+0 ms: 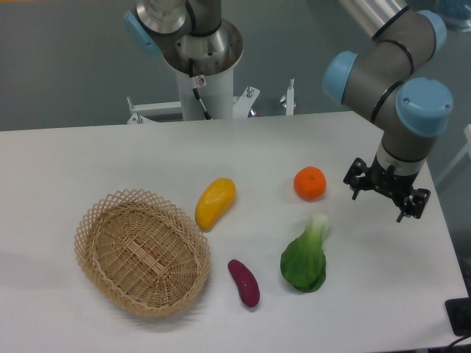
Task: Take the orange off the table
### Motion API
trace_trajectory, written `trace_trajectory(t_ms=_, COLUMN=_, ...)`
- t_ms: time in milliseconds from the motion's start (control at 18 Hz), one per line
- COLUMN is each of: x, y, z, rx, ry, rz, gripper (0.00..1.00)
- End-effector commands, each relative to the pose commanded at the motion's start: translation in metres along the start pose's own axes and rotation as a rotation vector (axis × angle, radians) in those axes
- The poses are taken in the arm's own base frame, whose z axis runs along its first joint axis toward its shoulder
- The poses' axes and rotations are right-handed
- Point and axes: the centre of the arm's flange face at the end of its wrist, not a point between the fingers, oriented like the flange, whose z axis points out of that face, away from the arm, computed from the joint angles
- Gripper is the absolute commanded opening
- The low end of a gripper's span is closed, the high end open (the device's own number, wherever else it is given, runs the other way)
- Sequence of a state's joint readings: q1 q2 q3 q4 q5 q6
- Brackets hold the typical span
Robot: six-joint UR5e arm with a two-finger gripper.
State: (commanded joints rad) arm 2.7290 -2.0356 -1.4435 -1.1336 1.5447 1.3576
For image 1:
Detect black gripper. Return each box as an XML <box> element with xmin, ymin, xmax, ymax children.
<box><xmin>343</xmin><ymin>157</ymin><xmax>431</xmax><ymax>223</ymax></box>

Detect orange fruit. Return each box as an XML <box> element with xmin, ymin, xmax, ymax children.
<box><xmin>293</xmin><ymin>166</ymin><xmax>327</xmax><ymax>202</ymax></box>

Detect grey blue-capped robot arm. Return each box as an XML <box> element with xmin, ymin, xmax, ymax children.
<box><xmin>124</xmin><ymin>1</ymin><xmax>453</xmax><ymax>218</ymax></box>

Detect green bok choy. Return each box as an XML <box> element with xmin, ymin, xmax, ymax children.
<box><xmin>280</xmin><ymin>213</ymin><xmax>330</xmax><ymax>293</ymax></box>

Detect black device at table edge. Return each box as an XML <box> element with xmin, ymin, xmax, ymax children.
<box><xmin>445</xmin><ymin>298</ymin><xmax>470</xmax><ymax>336</ymax></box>

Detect purple sweet potato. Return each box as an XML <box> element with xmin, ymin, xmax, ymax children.
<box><xmin>227</xmin><ymin>259</ymin><xmax>261</xmax><ymax>308</ymax></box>

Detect yellow mango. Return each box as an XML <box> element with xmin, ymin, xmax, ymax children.
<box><xmin>194</xmin><ymin>178</ymin><xmax>236</xmax><ymax>232</ymax></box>

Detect blue object top right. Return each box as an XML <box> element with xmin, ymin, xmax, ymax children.
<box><xmin>435</xmin><ymin>0</ymin><xmax>470</xmax><ymax>32</ymax></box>

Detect woven wicker basket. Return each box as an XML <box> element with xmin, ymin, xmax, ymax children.
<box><xmin>74</xmin><ymin>190</ymin><xmax>210</xmax><ymax>318</ymax></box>

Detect white frame at right edge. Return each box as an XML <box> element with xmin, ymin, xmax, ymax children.
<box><xmin>435</xmin><ymin>124</ymin><xmax>470</xmax><ymax>193</ymax></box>

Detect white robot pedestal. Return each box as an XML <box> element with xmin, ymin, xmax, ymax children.
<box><xmin>126</xmin><ymin>18</ymin><xmax>298</xmax><ymax>124</ymax></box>

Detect black cable on pedestal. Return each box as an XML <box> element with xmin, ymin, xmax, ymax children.
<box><xmin>188</xmin><ymin>57</ymin><xmax>213</xmax><ymax>121</ymax></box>

